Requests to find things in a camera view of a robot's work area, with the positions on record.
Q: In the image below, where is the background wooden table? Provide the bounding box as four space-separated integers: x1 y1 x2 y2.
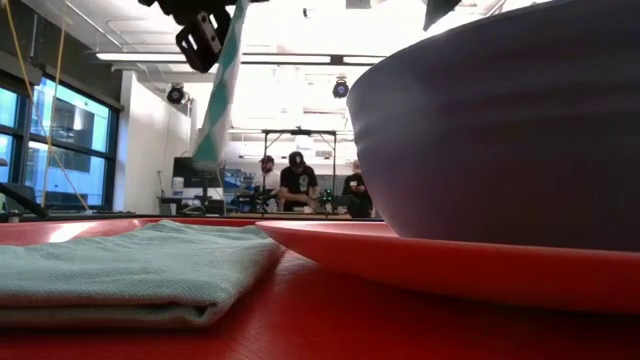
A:
227 212 351 222

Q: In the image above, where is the black background desk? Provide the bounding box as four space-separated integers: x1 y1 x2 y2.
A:
157 194 228 217

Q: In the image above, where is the black aluminium table frame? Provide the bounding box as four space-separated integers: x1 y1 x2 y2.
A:
0 212 386 223

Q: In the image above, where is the teal-handled metal fork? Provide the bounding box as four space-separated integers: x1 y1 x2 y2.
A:
192 0 252 170

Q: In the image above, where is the black background gantry frame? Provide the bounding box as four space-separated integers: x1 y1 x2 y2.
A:
260 128 338 216

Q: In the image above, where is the yellow extension cable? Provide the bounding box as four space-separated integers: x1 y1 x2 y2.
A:
3 0 91 214
40 19 69 214

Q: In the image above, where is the teal cloth napkin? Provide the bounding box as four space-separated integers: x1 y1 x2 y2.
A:
0 219 284 329

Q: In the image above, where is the blue plastic bowl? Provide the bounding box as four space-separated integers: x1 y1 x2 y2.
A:
346 0 640 254

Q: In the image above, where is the black computer monitor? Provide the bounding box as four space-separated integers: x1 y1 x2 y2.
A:
172 156 227 191

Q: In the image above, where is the coral plastic plate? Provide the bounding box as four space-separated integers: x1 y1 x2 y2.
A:
255 219 640 317

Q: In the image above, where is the red plastic tray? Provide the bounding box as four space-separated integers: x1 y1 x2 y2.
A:
0 216 640 360

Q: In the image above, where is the black slanted bar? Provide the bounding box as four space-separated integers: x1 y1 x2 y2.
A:
0 182 52 220

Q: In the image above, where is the person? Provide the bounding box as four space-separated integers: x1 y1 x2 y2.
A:
277 150 322 214
341 159 374 220
256 154 283 194

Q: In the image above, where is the large dark-framed window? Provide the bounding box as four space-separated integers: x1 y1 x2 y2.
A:
0 74 122 212

